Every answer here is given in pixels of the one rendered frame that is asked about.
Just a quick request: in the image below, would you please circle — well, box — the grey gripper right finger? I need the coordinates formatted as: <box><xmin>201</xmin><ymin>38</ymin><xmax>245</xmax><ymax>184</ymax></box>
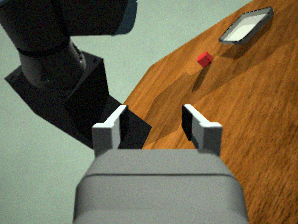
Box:
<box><xmin>181</xmin><ymin>105</ymin><xmax>223</xmax><ymax>157</ymax></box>

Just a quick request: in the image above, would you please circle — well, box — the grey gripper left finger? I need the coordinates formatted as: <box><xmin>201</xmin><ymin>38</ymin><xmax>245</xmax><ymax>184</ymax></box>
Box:
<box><xmin>92</xmin><ymin>105</ymin><xmax>129</xmax><ymax>157</ymax></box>

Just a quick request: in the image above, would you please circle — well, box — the red block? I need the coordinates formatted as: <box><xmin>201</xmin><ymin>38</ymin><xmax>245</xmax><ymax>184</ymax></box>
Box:
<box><xmin>197</xmin><ymin>51</ymin><xmax>213</xmax><ymax>68</ymax></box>

